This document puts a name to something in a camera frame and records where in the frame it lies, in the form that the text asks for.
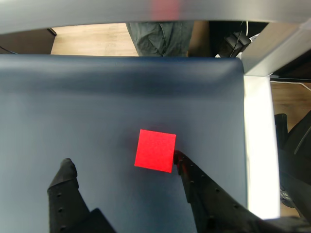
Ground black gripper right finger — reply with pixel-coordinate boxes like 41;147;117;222
173;150;267;233

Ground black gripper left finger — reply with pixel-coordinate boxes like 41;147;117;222
47;158;118;233

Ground red cube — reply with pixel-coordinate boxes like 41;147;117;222
134;129;177;174

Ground blue table mat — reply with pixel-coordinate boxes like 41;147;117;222
0;54;249;233

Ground black office chair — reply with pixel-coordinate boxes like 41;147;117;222
274;113;311;219

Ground black power adapter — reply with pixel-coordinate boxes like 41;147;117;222
218;31;252;58

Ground person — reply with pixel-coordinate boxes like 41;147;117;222
125;21;195;58

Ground silver cart rail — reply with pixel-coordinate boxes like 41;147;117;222
0;0;311;77

